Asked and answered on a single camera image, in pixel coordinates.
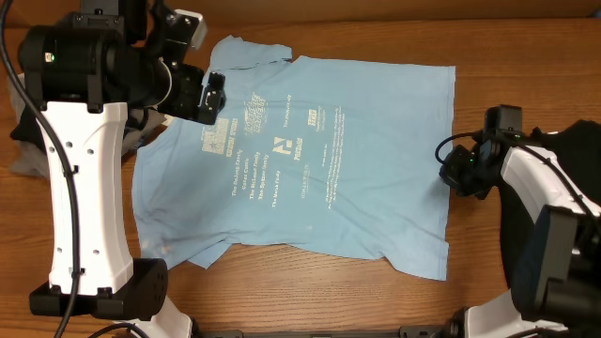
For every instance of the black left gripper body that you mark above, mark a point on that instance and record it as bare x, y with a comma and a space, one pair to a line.
181, 100

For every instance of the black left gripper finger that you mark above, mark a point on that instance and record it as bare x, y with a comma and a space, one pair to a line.
210, 106
214, 84

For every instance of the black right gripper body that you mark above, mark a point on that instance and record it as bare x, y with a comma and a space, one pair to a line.
468, 172

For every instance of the light blue printed t-shirt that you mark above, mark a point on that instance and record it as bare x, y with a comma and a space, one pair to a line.
329, 156

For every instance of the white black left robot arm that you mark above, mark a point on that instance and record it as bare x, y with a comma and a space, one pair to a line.
81, 79

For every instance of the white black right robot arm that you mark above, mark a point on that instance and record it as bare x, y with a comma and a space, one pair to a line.
550, 240

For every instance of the black garment pile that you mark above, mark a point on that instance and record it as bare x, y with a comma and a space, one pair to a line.
578, 153

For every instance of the black folded polo shirt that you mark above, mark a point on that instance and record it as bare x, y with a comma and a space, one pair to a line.
21, 133

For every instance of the grey folded garment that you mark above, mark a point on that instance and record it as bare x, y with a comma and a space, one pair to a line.
31, 161

